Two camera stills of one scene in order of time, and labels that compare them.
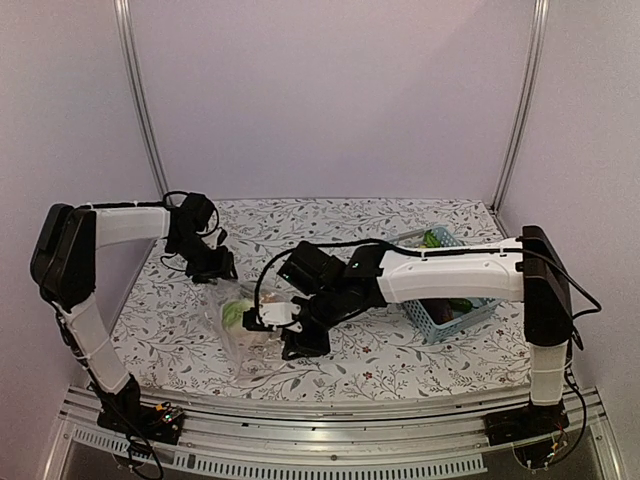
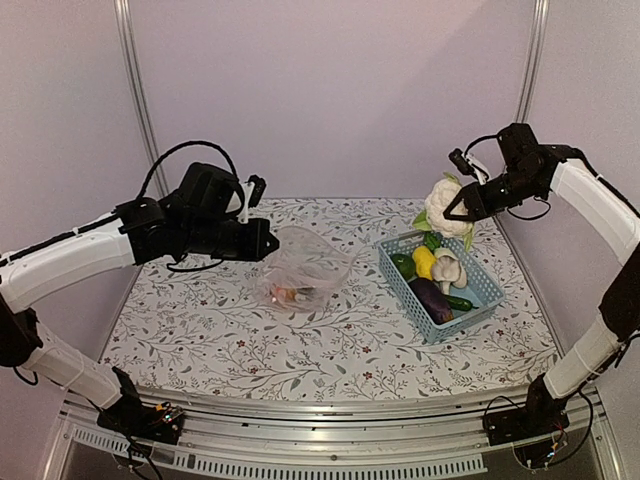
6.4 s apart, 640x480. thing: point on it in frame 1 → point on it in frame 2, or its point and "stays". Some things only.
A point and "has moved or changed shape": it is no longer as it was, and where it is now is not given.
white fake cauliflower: [232, 313] → [439, 196]
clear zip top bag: [241, 353] has moved or changed shape
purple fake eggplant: [439, 309] stays
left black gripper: [221, 269] → [254, 251]
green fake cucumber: [461, 305] stays
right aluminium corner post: [539, 26] stays
